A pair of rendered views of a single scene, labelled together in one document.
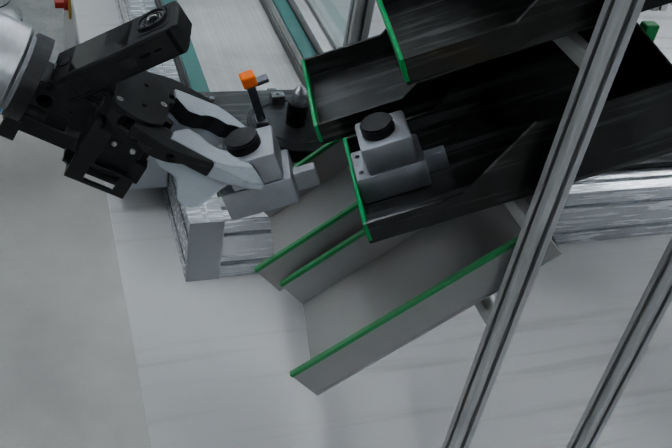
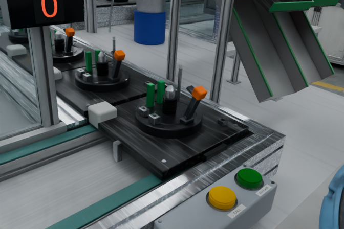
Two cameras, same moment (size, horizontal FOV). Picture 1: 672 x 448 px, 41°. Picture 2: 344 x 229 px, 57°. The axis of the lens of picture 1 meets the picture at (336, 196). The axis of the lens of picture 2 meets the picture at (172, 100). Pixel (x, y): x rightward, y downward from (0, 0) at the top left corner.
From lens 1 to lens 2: 1.46 m
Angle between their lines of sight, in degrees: 89
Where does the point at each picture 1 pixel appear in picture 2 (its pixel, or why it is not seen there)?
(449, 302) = (301, 23)
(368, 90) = not seen: outside the picture
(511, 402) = (226, 91)
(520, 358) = not seen: hidden behind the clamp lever
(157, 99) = not seen: outside the picture
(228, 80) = (74, 203)
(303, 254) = (294, 69)
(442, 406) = (245, 100)
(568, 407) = not seen: hidden behind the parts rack
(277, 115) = (169, 118)
